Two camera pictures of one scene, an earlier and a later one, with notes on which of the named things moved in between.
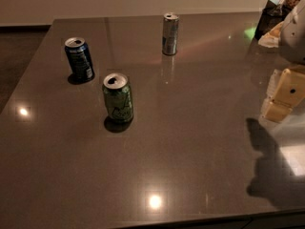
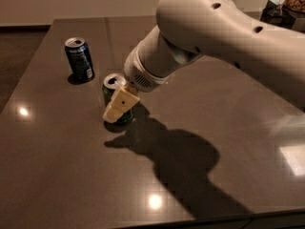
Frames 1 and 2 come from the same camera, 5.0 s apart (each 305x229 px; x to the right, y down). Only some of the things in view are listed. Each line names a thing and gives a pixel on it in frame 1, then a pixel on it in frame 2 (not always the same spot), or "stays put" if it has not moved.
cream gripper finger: [290, 93] → [138, 78]
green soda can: [117, 93] stays put
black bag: [272, 15] stays put
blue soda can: [79, 59] stays put
